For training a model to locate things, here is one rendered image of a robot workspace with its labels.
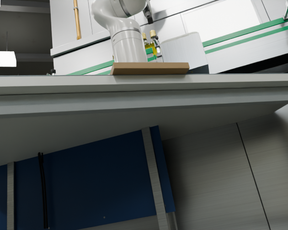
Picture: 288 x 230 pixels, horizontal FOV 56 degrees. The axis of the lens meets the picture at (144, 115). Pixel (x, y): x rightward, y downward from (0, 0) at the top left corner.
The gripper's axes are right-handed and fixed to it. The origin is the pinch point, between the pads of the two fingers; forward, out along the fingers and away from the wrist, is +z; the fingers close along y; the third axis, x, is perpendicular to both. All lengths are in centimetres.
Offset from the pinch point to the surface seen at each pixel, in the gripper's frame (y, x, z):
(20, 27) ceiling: -423, -419, -476
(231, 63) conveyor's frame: 6, 35, 48
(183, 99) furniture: 46, 10, 76
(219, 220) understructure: -15, 10, 118
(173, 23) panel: -11.7, 13.1, -0.3
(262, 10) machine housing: -14, 65, 9
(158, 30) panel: -11.8, 2.7, 1.7
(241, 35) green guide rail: 4, 45, 33
